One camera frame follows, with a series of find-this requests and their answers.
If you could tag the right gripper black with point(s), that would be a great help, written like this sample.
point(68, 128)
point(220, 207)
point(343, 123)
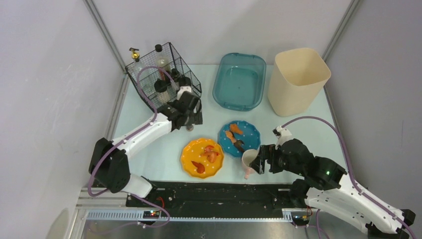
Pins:
point(263, 159)

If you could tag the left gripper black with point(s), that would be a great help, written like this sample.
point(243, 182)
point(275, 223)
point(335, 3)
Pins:
point(170, 81)

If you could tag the pink white mug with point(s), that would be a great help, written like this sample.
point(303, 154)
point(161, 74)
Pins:
point(247, 158)

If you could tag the small black cap bottle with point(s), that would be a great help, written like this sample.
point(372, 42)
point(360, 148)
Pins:
point(185, 84)

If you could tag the white spice jar black lid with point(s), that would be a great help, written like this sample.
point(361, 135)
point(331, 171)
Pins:
point(161, 88)

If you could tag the dark sauce bottle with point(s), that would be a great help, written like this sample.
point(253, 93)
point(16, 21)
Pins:
point(162, 60)

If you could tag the glass bottle gold pump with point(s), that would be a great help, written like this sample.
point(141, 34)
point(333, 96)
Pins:
point(137, 65)

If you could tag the small pepper shaker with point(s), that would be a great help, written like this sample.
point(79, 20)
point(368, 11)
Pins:
point(189, 127)

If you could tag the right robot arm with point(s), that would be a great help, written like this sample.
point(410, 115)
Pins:
point(326, 185)

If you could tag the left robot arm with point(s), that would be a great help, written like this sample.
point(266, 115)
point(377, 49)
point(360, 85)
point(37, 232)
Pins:
point(110, 160)

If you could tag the dark food scrap blue plate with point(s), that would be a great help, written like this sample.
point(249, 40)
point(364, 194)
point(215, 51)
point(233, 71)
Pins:
point(238, 144)

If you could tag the orange dotted plate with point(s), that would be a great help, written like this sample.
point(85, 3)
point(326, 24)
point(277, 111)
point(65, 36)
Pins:
point(192, 152)

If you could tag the salmon piece on blue plate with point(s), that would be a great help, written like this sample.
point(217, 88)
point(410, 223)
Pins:
point(230, 136)

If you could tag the blue dotted plate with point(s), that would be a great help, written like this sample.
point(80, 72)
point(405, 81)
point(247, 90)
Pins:
point(251, 138)

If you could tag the orange food on blue plate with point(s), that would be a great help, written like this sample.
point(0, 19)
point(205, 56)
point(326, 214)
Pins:
point(234, 128)

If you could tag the shrimp piece upper orange plate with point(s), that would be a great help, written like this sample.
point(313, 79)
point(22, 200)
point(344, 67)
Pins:
point(210, 154)

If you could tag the shrimp piece orange plate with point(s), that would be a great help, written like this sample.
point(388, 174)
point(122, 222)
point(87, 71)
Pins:
point(199, 167)
point(210, 154)

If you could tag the shrimp piece lower orange plate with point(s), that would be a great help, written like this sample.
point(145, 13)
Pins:
point(199, 167)

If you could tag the teal plastic tub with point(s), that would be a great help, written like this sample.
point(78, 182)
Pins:
point(239, 82)

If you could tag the cream waste bin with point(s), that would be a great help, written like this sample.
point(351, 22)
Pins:
point(297, 78)

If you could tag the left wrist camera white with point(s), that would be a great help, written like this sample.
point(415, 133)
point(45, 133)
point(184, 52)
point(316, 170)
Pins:
point(183, 89)

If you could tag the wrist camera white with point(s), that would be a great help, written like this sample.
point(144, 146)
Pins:
point(183, 89)
point(282, 134)

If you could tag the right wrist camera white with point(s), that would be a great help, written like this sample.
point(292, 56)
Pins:
point(282, 134)

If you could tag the black wire rack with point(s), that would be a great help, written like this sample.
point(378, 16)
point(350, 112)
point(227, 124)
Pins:
point(149, 74)

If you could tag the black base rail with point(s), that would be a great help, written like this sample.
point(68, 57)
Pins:
point(228, 201)

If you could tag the aluminium frame post left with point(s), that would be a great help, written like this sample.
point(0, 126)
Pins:
point(104, 31)

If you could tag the aluminium frame post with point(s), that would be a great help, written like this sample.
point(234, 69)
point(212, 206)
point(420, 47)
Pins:
point(348, 15)
point(104, 31)

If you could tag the aluminium frame post right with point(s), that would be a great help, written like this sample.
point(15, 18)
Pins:
point(348, 15)

